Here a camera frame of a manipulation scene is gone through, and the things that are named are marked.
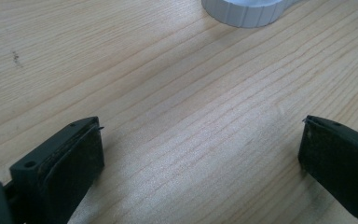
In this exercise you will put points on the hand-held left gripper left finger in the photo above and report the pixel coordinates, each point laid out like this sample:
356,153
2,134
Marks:
62,171

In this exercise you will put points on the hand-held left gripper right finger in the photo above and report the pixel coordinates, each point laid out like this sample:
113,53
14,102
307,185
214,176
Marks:
341,165

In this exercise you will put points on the grey ribbed round tray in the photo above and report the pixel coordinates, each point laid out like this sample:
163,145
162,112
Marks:
245,12

